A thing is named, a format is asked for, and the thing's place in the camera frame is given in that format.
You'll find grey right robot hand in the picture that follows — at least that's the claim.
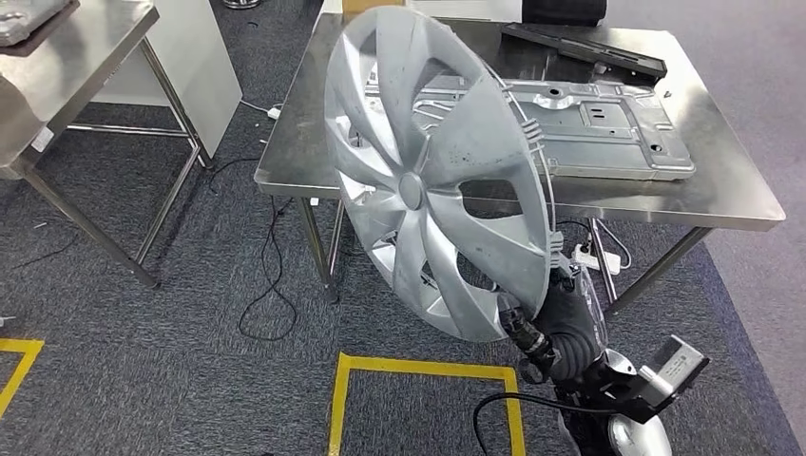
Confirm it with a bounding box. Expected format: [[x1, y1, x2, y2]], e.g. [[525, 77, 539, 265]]
[[497, 267, 609, 379]]

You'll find silver plastic wheel hubcap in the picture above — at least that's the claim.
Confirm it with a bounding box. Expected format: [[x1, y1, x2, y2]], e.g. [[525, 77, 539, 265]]
[[323, 6, 565, 344]]

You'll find stainless steel workbench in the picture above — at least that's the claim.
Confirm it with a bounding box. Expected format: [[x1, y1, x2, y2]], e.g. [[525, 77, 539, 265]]
[[253, 12, 787, 316]]

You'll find long black plastic part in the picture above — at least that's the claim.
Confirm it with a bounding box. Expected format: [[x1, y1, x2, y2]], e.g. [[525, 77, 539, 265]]
[[500, 22, 669, 80]]

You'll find white power strip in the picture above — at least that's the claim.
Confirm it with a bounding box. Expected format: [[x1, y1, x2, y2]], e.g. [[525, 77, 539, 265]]
[[571, 241, 623, 276]]

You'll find stamped grey metal plate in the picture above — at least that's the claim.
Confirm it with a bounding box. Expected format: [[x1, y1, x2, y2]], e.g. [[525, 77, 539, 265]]
[[363, 74, 698, 182]]

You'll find black object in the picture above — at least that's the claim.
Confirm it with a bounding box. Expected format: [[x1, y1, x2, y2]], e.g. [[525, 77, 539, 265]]
[[521, 0, 609, 28]]

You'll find white panel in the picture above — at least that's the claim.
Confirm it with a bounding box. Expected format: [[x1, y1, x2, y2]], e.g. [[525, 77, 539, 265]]
[[90, 0, 244, 160]]

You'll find stainless steel table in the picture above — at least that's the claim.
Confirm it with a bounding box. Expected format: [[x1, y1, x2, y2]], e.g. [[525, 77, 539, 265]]
[[0, 0, 212, 290]]

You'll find black camera cable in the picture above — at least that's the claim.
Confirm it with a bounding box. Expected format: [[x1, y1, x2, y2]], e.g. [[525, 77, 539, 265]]
[[471, 391, 622, 456]]

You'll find thin black cable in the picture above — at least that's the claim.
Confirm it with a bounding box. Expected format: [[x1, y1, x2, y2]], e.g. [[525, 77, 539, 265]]
[[238, 195, 298, 343]]

